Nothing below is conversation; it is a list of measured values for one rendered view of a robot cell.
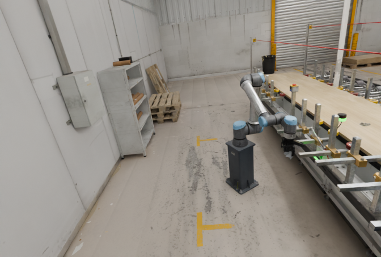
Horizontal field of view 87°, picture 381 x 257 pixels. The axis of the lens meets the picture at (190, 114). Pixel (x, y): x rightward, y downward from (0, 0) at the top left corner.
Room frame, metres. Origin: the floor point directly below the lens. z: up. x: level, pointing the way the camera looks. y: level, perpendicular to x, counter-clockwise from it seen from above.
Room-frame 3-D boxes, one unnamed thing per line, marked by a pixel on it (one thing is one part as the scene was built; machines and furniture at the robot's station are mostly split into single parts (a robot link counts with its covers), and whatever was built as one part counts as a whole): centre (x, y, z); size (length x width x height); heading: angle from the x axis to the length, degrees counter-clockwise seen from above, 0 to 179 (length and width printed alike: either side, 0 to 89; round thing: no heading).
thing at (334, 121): (1.42, -1.13, 0.93); 0.04 x 0.04 x 0.48; 85
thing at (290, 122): (1.42, -0.77, 1.14); 0.10 x 0.09 x 0.12; 4
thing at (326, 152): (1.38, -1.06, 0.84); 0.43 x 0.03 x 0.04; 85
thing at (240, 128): (2.13, -0.56, 0.79); 0.17 x 0.15 x 0.18; 94
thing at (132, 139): (3.56, 1.07, 0.78); 0.90 x 0.45 x 1.55; 176
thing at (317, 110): (1.67, -1.15, 0.94); 0.04 x 0.04 x 0.48; 85
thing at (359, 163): (1.15, -1.10, 0.95); 0.14 x 0.06 x 0.05; 175
